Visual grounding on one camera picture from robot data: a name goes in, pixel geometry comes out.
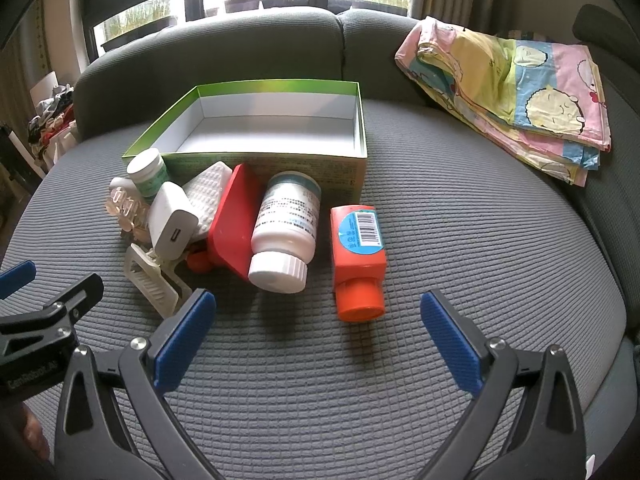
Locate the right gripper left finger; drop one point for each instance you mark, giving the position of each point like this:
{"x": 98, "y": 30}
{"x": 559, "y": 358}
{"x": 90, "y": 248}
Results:
{"x": 91, "y": 437}

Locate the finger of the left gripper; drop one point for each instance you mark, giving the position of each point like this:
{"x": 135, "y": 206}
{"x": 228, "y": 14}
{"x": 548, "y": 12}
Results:
{"x": 73, "y": 304}
{"x": 17, "y": 277}

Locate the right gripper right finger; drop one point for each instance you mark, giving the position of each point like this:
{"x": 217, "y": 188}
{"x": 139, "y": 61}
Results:
{"x": 547, "y": 438}

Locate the cream hair claw clip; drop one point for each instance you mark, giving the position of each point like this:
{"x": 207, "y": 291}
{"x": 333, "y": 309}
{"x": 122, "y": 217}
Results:
{"x": 156, "y": 279}

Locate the transparent pink hair claw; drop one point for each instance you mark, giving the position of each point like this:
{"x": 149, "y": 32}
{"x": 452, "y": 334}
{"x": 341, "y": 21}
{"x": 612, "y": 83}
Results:
{"x": 131, "y": 215}

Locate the white usb charger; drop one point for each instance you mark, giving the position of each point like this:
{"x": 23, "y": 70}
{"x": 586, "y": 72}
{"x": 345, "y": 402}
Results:
{"x": 172, "y": 222}

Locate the small green-label white bottle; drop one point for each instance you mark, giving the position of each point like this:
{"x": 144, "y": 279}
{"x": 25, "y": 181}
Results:
{"x": 148, "y": 171}

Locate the red plastic scoop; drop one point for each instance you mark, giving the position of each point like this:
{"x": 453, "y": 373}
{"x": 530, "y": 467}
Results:
{"x": 228, "y": 238}

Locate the white textured pad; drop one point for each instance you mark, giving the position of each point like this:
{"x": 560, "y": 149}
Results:
{"x": 204, "y": 192}

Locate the large white pill bottle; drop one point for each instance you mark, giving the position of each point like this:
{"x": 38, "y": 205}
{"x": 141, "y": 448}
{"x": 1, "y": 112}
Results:
{"x": 285, "y": 233}

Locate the white plug-in device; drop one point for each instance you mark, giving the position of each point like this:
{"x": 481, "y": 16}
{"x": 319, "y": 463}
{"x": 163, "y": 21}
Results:
{"x": 127, "y": 185}

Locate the person's right hand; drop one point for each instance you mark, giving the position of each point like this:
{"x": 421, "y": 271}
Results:
{"x": 31, "y": 432}

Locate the clutter pile beside sofa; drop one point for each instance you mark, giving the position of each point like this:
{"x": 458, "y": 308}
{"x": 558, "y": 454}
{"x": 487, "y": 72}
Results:
{"x": 52, "y": 132}

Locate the black planter pots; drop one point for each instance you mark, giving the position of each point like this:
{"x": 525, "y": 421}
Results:
{"x": 154, "y": 15}

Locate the green cardboard box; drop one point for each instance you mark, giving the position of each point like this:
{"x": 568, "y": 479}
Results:
{"x": 314, "y": 126}

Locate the colourful folded cloth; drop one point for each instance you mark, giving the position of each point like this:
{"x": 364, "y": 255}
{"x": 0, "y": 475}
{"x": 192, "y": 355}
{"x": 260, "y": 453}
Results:
{"x": 542, "y": 102}

